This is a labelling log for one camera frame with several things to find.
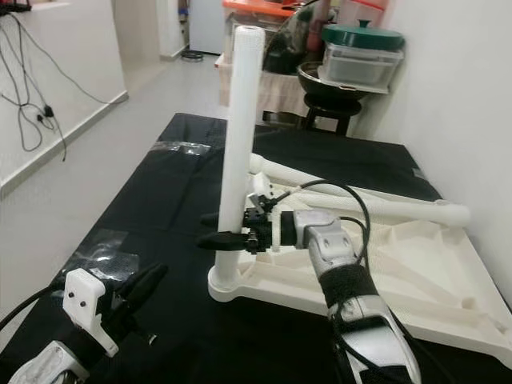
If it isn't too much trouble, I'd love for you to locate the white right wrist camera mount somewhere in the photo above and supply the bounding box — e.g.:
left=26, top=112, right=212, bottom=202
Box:
left=248, top=172, right=297, bottom=253

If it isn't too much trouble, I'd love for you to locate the clear container with green lid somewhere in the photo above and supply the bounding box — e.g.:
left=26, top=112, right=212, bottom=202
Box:
left=320, top=20, right=406, bottom=90

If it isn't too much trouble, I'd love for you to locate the large reflective pot lid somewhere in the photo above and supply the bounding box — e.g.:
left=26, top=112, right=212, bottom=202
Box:
left=264, top=0, right=329, bottom=74

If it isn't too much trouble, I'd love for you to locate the clear container with orange lid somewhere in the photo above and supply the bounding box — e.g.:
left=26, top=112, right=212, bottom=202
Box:
left=222, top=0, right=289, bottom=57

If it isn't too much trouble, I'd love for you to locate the black round stool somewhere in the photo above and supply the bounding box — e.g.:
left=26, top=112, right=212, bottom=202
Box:
left=302, top=96, right=362, bottom=137

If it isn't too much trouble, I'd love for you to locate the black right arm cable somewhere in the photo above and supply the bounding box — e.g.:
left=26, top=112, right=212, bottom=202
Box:
left=268, top=180, right=441, bottom=384

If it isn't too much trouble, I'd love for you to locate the black tablecloth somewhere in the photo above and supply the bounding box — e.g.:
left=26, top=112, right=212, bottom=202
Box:
left=0, top=112, right=512, bottom=384

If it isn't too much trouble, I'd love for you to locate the beige cloth covered table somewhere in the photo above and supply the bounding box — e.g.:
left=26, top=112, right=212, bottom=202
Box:
left=216, top=54, right=309, bottom=117

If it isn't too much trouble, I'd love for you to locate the looped black wall cable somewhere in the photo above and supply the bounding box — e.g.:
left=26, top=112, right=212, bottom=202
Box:
left=0, top=16, right=69, bottom=161

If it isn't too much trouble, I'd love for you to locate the pink plastic container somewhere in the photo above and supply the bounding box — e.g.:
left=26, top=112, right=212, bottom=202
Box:
left=338, top=0, right=389, bottom=25

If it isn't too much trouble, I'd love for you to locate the small clear tape patch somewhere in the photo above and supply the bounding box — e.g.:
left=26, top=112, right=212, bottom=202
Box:
left=84, top=230, right=129, bottom=254

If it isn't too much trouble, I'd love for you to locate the large clear tape patch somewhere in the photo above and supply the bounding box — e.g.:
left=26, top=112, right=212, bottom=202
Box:
left=76, top=252, right=141, bottom=287

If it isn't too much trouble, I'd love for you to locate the white plastic children table top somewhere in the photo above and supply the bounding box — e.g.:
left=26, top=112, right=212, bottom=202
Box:
left=206, top=156, right=512, bottom=370

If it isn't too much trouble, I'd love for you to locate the long black wall cable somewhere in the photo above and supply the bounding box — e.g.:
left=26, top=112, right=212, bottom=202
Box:
left=12, top=12, right=129, bottom=105

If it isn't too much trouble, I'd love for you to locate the black power strip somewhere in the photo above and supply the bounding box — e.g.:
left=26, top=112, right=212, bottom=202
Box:
left=0, top=0, right=34, bottom=13

